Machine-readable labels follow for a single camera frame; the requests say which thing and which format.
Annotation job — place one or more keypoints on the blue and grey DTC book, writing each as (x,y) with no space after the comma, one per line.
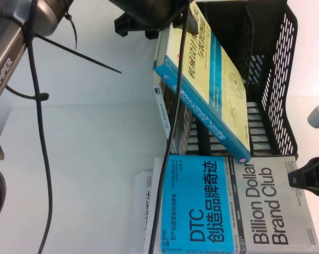
(202,206)

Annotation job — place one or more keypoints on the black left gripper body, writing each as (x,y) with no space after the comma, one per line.
(149,10)

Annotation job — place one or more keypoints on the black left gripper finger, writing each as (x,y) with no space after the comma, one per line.
(194,22)

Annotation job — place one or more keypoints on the white book with black text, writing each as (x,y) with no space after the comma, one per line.
(143,201)

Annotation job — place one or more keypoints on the plain white book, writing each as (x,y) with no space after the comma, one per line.
(158,169)

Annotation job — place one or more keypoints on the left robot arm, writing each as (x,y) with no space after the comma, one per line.
(8,61)

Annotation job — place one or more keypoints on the yellow and blue mechanisms book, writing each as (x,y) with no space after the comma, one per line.
(217,79)

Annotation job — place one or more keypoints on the white book with gear cover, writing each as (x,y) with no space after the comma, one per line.
(162,105)

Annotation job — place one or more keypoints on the black plastic book stand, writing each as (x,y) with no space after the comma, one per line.
(276,79)

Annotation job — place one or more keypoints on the black zip tie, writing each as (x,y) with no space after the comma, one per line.
(73,29)
(80,54)
(35,97)

